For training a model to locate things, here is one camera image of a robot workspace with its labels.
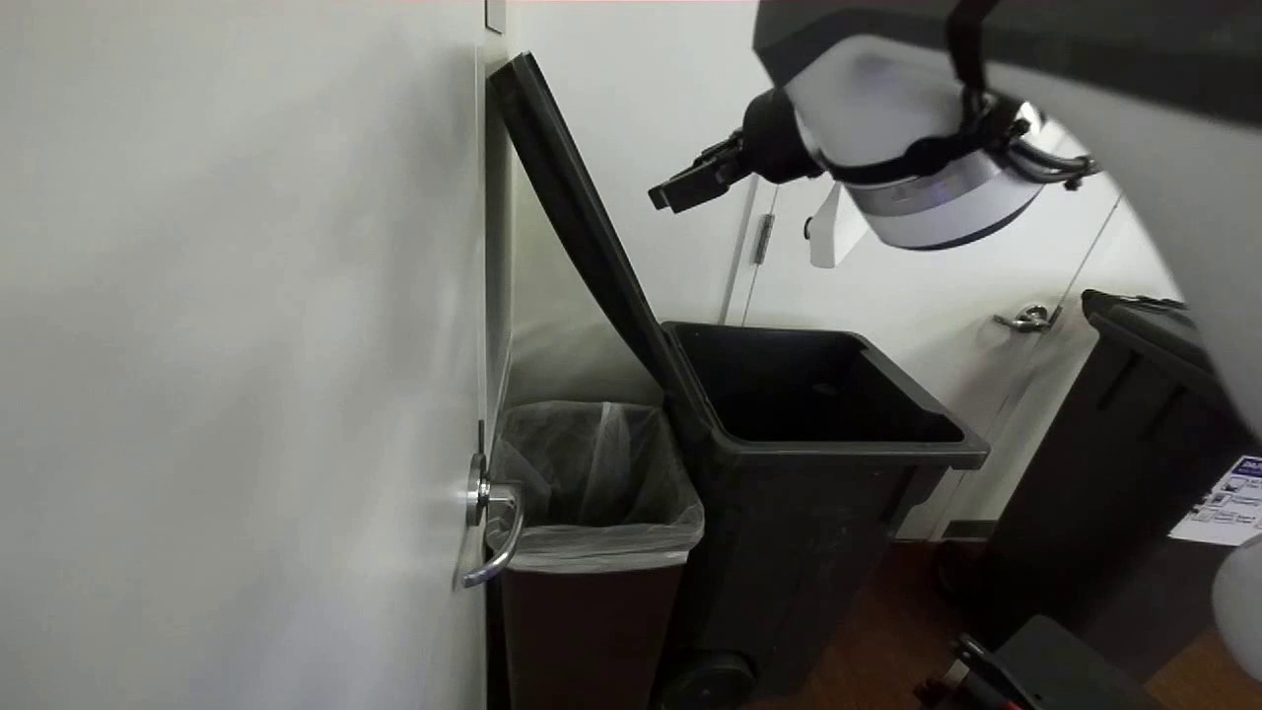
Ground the silver door lever handle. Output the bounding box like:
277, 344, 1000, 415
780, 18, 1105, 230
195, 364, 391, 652
992, 296, 1066, 336
448, 418, 527, 597

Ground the white printed paper sheet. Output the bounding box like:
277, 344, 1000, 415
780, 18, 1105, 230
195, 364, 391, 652
1167, 450, 1262, 547

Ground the clear plastic bin liner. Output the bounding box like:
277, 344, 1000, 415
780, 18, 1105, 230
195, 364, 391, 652
486, 398, 707, 578

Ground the black wheeled bin body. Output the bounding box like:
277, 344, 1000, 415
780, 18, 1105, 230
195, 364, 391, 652
656, 314, 992, 710

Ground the small brown trash can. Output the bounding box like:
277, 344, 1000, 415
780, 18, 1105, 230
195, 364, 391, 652
486, 398, 707, 710

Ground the black bin with paper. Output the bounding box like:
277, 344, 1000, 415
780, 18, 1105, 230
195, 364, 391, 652
982, 288, 1262, 645

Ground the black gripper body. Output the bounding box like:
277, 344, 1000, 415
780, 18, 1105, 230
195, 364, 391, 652
738, 85, 823, 189

